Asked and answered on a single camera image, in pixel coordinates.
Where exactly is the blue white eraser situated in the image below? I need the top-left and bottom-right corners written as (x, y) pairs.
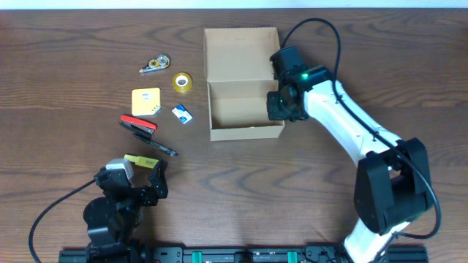
top-left (172, 104), bottom-right (193, 124)

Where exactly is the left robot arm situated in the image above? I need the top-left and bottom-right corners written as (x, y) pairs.
top-left (83, 159), bottom-right (168, 262)

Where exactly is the yellow tape roll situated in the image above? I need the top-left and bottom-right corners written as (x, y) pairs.
top-left (173, 72), bottom-right (192, 93)

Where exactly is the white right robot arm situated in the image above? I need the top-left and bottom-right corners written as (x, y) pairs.
top-left (267, 63), bottom-right (440, 262)

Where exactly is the yellow highlighter marker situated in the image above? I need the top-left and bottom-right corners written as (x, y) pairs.
top-left (124, 154), bottom-right (159, 169)

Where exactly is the red black stapler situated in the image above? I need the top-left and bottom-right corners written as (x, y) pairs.
top-left (119, 115), bottom-right (157, 138)

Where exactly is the yellow sticky note pad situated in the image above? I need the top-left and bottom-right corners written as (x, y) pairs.
top-left (132, 88), bottom-right (161, 116)

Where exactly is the brown cardboard box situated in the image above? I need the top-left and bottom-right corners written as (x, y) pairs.
top-left (203, 27), bottom-right (284, 142)

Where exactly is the correction tape dispenser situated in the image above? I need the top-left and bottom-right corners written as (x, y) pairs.
top-left (139, 53), bottom-right (171, 74)

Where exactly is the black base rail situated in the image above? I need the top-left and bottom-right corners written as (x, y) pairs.
top-left (58, 245), bottom-right (429, 263)

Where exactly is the black pen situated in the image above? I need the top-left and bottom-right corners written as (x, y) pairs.
top-left (133, 134), bottom-right (178, 156)

